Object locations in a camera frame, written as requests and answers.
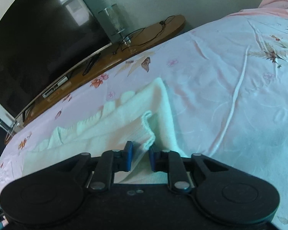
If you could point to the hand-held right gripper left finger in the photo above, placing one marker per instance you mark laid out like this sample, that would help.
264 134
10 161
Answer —
128 156

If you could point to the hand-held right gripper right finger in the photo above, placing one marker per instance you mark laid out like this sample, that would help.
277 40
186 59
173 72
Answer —
151 158

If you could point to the white knit garment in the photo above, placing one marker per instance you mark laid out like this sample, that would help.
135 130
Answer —
124 124

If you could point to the pink floral bed sheet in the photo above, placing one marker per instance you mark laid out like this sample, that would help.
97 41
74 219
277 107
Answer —
206 88

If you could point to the wooden television stand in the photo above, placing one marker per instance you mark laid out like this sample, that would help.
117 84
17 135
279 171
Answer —
148 34

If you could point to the glass table lamp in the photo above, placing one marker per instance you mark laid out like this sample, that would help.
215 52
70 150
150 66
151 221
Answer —
112 19

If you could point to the black flat television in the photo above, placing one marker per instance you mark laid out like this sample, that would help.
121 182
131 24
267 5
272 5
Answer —
38 40

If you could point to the pink pillow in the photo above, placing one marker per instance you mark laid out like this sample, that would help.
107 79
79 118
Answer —
276 6

